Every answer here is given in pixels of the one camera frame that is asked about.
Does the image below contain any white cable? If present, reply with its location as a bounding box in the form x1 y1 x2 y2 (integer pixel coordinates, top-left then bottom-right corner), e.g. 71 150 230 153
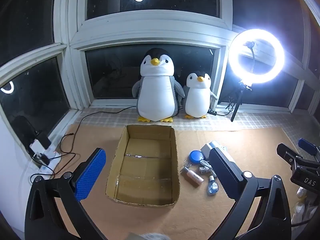
199 160 217 178

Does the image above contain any ring light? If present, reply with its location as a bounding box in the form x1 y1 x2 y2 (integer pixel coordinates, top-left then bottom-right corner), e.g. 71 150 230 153
229 27 285 84

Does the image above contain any pale pink tube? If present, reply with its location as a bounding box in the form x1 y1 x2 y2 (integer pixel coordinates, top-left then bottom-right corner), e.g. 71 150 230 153
184 169 204 187

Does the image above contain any blue round case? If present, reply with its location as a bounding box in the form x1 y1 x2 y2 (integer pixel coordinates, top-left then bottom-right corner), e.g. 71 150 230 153
189 150 204 163

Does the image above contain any white window frame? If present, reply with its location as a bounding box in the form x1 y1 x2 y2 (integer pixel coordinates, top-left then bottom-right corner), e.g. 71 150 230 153
0 0 320 120

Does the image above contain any cardboard box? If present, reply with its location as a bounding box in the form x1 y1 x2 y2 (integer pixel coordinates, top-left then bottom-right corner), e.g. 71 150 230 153
105 124 181 207

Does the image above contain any checked white cloth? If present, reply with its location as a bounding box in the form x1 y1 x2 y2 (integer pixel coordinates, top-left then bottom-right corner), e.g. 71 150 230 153
74 106 320 153

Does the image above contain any white bottle with blue cap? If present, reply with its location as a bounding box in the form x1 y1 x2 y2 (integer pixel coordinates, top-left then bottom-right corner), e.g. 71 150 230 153
209 141 227 153

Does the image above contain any white charger adapter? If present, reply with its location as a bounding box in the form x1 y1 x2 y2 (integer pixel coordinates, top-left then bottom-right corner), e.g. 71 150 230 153
29 141 44 155

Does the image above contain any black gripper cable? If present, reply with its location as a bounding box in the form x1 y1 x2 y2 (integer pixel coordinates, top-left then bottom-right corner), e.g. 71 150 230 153
291 219 312 228

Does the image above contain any black rectangular device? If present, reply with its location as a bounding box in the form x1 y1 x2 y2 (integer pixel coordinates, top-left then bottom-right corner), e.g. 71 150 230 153
11 115 38 148

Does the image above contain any large penguin plush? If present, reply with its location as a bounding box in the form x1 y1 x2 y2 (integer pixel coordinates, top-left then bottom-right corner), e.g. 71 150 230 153
132 47 186 123

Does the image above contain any white plastic bag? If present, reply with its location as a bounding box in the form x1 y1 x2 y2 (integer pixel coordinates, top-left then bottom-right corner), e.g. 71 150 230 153
295 187 316 227

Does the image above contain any small blue liquid bottle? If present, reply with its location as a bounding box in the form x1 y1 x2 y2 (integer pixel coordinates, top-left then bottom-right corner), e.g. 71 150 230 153
206 175 218 196

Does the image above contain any white power strip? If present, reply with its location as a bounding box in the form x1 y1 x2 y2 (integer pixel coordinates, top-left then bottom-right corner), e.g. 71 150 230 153
30 149 63 176

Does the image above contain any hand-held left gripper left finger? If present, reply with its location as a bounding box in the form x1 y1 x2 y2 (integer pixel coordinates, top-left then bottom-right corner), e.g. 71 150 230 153
24 148 107 240

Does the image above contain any tangled black lamp cable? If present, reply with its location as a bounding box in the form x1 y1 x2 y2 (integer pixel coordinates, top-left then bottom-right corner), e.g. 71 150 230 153
216 94 238 117

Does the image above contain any black tripod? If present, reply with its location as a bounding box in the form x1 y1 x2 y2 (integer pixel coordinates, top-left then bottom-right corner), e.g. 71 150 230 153
230 80 252 123

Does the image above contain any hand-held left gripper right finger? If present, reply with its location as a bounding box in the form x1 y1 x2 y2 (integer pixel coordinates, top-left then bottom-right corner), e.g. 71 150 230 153
209 148 292 240

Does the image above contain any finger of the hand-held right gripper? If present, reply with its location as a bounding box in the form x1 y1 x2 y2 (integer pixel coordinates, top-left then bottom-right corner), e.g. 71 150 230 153
276 143 304 167
298 138 320 156

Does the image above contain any thin black looped cable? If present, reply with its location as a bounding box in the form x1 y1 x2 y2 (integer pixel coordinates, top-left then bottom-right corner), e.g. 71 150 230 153
30 166 55 184

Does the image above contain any small penguin plush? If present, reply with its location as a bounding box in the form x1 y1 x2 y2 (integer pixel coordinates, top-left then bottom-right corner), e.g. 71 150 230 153
183 71 218 119

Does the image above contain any long black cable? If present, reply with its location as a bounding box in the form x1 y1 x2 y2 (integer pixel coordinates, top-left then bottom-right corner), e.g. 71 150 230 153
54 106 138 175

